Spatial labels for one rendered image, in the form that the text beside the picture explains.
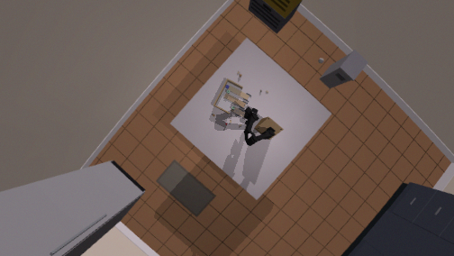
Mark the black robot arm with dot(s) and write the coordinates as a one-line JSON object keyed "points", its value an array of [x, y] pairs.
{"points": [[251, 117]]}

